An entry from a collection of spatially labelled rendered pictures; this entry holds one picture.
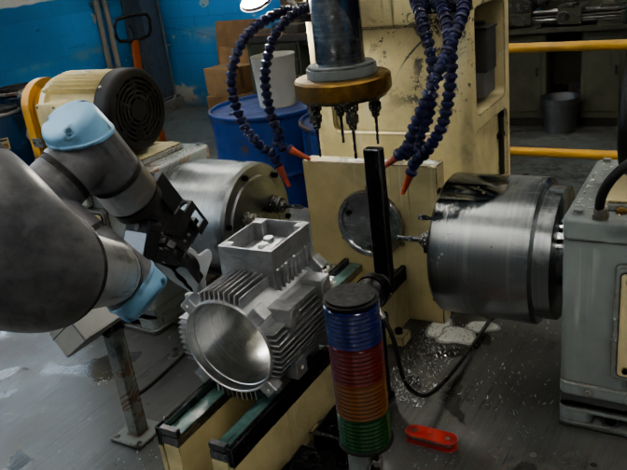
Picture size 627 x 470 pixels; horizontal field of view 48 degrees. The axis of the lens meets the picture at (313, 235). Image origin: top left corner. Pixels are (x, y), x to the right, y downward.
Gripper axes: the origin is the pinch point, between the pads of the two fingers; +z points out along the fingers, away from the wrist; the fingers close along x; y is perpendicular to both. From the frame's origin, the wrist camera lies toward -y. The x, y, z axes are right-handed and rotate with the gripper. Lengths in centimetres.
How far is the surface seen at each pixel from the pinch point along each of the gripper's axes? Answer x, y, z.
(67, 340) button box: 17.1, -13.1, -1.6
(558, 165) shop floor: 32, 290, 296
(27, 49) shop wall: 537, 337, 214
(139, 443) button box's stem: 14.1, -19.8, 21.6
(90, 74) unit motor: 53, 45, -5
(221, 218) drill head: 15.7, 23.7, 14.0
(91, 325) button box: 13.8, -10.0, -1.9
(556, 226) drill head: -46, 30, 15
